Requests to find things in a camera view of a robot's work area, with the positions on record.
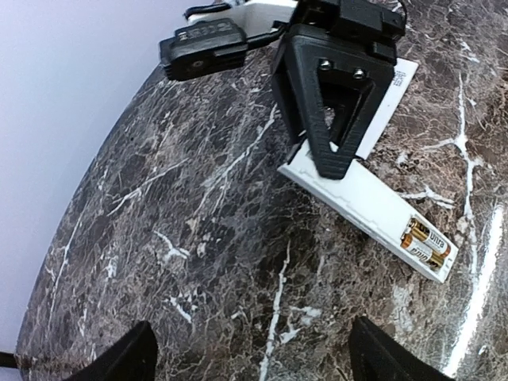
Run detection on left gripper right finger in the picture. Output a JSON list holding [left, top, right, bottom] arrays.
[[348, 317, 449, 381]]

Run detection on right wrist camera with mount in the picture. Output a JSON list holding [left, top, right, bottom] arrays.
[[159, 1, 297, 82]]

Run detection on white remote control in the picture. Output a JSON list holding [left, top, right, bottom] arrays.
[[279, 141, 458, 283]]

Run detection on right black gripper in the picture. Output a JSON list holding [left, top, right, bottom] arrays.
[[271, 1, 406, 180]]

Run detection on white battery cover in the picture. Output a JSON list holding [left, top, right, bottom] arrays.
[[356, 59, 419, 160]]

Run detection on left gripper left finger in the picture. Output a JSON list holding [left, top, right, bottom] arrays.
[[67, 321, 158, 381]]

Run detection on small AAA battery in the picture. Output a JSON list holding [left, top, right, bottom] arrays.
[[400, 233, 445, 271]]

